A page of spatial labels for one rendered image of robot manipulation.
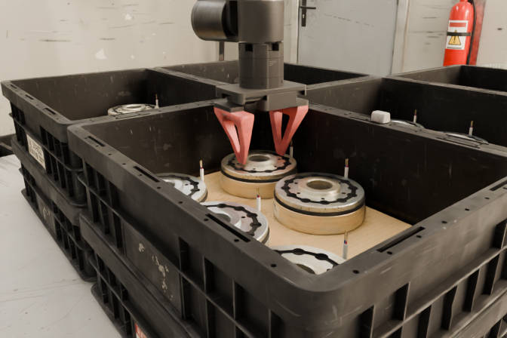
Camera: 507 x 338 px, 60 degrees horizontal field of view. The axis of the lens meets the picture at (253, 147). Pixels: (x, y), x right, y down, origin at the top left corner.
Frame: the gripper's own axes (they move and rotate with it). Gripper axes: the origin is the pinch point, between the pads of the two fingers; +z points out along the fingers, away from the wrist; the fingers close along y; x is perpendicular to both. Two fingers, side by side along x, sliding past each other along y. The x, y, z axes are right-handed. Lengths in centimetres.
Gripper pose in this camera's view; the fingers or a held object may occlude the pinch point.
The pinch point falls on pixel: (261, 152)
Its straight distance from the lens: 58.6
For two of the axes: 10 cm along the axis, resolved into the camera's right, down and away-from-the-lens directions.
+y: -8.4, 1.8, -5.2
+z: 0.1, 9.5, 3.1
